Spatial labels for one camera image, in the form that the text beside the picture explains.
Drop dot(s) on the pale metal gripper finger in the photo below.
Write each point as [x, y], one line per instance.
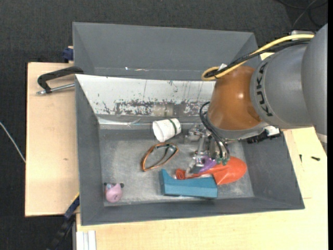
[199, 161]
[190, 168]

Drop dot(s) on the purple plastic piece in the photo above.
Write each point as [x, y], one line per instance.
[209, 163]

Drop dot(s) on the blue sponge block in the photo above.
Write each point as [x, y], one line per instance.
[190, 187]

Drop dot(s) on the white paper cup green stripe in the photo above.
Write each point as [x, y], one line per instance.
[166, 130]

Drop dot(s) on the orange sunglasses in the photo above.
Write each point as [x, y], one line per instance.
[145, 163]

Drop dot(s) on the grey metal bin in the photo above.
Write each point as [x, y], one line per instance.
[125, 152]

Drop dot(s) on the pink toy pig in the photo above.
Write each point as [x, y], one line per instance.
[113, 193]

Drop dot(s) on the black screw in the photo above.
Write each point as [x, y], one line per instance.
[316, 158]

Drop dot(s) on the pale wood board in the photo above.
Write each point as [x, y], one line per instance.
[49, 144]

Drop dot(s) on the black cylinder on white bracket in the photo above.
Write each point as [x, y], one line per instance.
[262, 137]

